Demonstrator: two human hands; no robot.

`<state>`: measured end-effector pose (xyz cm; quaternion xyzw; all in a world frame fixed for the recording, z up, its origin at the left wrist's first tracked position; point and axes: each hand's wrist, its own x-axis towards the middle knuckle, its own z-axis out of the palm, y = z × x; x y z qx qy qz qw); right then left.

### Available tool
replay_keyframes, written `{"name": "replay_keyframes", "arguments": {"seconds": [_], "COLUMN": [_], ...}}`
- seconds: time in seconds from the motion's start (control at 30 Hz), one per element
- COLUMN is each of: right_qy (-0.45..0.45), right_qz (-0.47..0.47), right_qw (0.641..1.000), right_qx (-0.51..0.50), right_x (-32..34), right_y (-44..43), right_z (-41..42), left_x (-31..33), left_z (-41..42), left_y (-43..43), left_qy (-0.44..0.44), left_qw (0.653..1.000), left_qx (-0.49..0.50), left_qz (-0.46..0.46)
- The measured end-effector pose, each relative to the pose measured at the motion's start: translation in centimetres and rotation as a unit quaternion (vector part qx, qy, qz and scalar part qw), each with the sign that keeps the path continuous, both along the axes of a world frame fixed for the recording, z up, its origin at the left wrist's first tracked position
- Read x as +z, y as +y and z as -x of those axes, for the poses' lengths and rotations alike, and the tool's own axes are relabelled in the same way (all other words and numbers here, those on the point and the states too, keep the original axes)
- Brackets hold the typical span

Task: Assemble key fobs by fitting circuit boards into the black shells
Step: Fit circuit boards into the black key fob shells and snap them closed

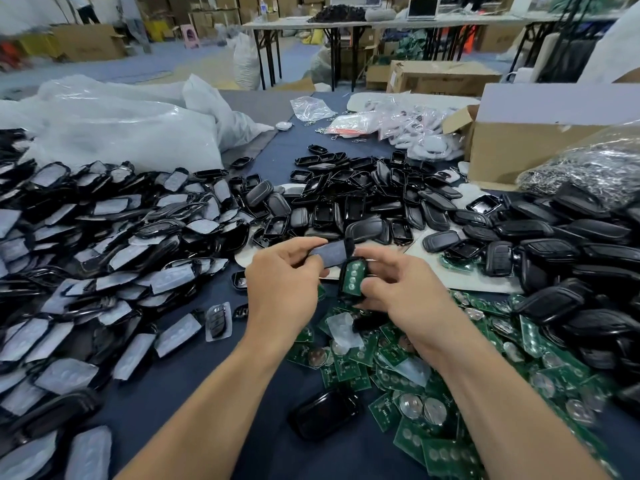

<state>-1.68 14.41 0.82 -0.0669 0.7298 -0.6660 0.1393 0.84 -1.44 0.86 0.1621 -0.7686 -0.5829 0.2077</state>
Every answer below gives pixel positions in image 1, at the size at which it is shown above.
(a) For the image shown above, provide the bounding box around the long white table top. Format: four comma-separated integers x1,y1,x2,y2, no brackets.
243,13,621,32

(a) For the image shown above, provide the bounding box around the pile of green circuit boards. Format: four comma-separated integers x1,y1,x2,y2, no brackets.
288,257,621,480

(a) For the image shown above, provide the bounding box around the person's right forearm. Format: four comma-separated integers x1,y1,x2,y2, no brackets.
430,329,613,480

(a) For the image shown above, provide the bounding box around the clear bag of metal parts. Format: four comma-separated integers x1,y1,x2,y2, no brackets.
518,125,640,211

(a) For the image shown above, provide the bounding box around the small green circuit board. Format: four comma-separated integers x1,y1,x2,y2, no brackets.
344,261,369,296

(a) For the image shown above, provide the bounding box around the clear plastic film piece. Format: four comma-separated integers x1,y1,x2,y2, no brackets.
325,313,366,356

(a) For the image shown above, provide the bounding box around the large open cardboard box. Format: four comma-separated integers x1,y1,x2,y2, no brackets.
443,83,640,191

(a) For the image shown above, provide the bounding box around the heap of black parts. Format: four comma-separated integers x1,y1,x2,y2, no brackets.
308,5,368,24

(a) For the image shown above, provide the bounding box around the pile of assembled black fobs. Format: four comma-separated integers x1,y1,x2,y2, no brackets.
485,185,640,416

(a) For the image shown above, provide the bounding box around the brown cardboard box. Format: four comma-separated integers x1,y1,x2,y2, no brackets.
387,59,501,98

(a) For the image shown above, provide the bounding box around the person's right hand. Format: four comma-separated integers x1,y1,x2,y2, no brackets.
355,243,479,368

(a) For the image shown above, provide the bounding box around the black metal table frame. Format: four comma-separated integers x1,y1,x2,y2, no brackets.
250,19,371,91

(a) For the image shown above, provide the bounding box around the white sack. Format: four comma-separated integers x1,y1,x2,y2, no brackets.
230,33,263,91

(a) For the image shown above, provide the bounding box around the film-covered black shell cover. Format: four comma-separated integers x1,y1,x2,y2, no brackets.
307,237,357,270

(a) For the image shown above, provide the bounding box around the pile of black shell halves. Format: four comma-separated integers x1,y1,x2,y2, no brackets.
245,145,501,268

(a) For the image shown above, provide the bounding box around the clear bag with red label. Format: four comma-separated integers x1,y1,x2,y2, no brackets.
320,111,381,138

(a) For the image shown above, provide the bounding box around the small crumpled clear plastic bag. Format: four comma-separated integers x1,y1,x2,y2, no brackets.
290,95,338,124

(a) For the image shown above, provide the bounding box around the open laptop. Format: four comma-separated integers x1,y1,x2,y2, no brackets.
407,0,441,21

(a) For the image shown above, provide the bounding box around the person's left hand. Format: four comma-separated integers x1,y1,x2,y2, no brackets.
245,237,331,354

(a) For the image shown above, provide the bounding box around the lone glossy black shell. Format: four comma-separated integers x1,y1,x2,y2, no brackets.
288,385,363,443

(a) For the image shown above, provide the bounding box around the heap of clear parts bags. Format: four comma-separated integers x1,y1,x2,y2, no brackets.
375,99,466,163

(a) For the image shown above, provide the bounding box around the large white plastic bag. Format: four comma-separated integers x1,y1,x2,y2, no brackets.
0,75,273,174

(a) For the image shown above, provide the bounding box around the person's left forearm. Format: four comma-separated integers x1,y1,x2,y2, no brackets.
115,335,296,480

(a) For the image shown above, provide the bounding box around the pile of shells with pads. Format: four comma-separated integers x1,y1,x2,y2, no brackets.
0,129,271,480

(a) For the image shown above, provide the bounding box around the black rubber button pad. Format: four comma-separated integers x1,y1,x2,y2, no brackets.
352,311,391,331

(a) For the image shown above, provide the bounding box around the tan cardboard box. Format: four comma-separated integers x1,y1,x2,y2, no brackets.
52,23,126,64

